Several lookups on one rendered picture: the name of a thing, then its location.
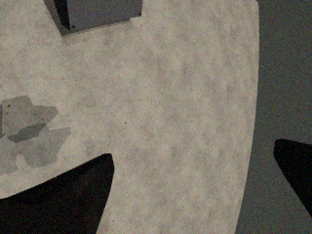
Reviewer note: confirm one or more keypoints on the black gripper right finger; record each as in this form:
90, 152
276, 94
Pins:
295, 161

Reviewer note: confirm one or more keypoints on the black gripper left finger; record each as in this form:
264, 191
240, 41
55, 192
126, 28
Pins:
70, 203

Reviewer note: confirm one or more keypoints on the grey sloped panel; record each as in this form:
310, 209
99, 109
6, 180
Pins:
76, 14

